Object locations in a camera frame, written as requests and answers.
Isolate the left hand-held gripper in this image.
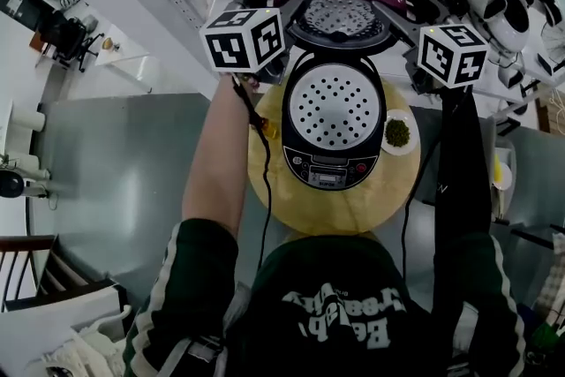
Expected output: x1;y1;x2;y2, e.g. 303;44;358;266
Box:
199;0;314;86

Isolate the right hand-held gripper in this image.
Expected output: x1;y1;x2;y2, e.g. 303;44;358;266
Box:
371;0;491;96

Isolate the maroon rice cooker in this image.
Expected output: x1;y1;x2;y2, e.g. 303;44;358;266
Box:
272;0;411;192

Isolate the person's left forearm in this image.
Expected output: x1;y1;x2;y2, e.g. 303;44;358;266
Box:
181;72;261;238

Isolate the person's right forearm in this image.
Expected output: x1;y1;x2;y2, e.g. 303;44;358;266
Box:
434;86;493;244

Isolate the white plate of green beans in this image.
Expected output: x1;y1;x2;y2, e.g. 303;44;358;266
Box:
380;108;419;156

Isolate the yellow oil bottle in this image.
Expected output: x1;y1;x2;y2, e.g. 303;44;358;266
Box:
251;114;282;141

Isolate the black standing fan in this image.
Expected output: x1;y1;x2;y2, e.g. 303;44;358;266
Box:
540;19;565;74

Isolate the grey chair with black legs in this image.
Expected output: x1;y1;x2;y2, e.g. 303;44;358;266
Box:
489;118;522;226

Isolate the white square table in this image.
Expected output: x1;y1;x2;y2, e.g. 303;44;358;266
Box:
94;24;162;94

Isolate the brown cardboard box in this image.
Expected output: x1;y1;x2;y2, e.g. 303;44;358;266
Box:
536;96;565;133

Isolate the white dish with yellow item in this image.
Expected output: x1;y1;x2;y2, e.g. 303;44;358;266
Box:
492;149;513;191

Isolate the round wooden side table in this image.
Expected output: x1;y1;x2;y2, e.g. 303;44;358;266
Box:
246;77;421;238

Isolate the black office chair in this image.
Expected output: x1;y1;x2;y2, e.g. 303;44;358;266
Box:
39;11;105;74

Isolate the white cylindrical bin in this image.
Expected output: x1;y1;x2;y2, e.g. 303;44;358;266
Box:
11;108;48;133

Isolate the white quilted foam pad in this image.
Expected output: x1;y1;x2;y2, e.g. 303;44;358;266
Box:
536;233;565;323

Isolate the green striped jersey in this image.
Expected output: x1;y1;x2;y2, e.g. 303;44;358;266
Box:
123;218;526;377

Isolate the black round floor device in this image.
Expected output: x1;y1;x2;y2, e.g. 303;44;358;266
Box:
0;152;52;200

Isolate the dark wooden chair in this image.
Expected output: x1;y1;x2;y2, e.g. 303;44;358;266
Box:
0;233;111;313

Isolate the white carved chair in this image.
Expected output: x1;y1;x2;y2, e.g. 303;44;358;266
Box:
26;304;133;377

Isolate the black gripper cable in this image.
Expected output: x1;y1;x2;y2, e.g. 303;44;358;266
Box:
231;74;273;275
399;92;445;279

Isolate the black metal bar frame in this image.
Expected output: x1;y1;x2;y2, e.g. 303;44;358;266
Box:
493;218;565;251

